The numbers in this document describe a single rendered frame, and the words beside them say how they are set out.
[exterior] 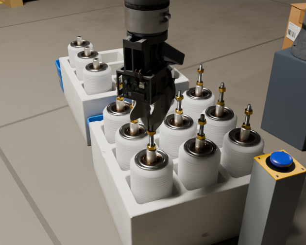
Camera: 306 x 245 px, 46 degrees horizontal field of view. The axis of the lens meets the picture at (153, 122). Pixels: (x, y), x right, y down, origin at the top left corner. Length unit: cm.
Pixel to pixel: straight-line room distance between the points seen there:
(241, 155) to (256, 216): 15
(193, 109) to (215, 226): 33
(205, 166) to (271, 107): 59
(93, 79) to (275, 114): 64
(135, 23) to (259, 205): 42
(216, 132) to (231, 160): 10
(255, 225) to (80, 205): 50
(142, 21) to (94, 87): 64
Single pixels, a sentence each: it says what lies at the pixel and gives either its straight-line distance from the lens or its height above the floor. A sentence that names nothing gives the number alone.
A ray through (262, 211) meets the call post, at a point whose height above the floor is 22.
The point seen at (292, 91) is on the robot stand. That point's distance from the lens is 127.
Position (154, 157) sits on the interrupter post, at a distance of 78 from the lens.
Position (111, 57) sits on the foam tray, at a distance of 156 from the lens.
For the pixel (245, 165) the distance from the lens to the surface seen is 88.
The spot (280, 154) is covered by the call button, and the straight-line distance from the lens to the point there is 72.
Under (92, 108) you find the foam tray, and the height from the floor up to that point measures 15.
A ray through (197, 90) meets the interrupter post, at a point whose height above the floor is 27.
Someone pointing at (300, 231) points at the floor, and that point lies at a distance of 106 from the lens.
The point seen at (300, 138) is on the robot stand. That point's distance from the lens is 132.
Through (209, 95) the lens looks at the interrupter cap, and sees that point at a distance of 105.
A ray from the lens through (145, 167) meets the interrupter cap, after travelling 77.
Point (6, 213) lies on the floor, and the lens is 110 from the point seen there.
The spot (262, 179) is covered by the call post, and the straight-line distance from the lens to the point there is 72.
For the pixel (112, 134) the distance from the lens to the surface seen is 98.
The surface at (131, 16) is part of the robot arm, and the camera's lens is 61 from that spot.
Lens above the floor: 74
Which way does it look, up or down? 32 degrees down
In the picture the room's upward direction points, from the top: straight up
